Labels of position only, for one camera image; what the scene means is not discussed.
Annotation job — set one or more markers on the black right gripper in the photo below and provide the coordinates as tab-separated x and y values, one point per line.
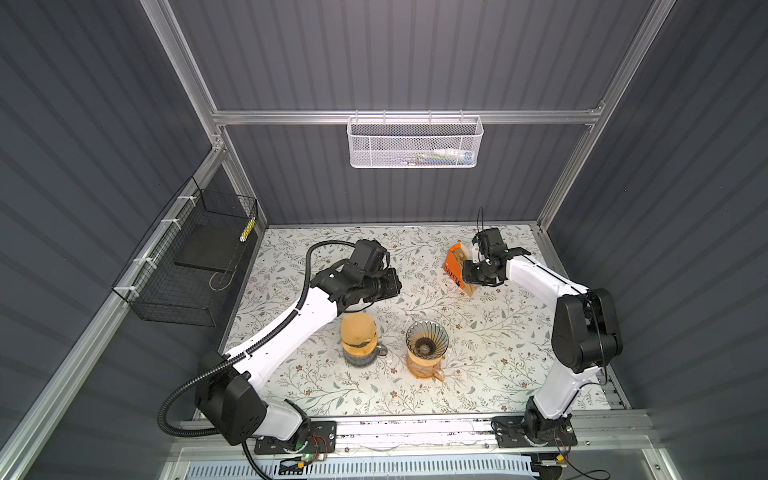
469	277

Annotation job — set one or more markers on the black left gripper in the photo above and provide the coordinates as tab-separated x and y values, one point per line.
392	288

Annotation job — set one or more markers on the orange coffee filter pack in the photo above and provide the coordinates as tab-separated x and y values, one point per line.
453	267

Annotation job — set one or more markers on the grey glass dripper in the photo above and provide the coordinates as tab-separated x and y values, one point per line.
427	338

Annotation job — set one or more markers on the bamboo ring holder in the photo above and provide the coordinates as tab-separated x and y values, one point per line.
426	362
360	350

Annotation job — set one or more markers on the grey glass carafe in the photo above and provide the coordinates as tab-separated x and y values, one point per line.
360	361

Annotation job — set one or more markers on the orange glass carafe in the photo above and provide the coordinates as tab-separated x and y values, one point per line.
421	372

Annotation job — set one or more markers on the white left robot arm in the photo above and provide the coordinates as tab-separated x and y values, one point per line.
230	399

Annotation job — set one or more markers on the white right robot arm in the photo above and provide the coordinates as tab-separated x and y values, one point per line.
585	335

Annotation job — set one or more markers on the items in white basket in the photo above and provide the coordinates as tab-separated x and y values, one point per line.
449	156

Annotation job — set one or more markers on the yellow marker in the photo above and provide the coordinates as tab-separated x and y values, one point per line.
247	230

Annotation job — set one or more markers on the black flat pad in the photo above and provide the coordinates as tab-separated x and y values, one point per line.
211	248

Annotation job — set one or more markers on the white wire basket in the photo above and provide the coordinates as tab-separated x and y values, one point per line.
378	142

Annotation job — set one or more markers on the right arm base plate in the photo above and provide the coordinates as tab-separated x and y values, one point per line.
521	431

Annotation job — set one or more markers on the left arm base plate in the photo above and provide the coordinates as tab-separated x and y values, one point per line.
314	437

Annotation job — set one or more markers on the black wire basket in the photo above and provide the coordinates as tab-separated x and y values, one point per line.
159	291

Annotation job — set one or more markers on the white slotted cable duct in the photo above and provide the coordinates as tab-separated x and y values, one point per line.
392	467

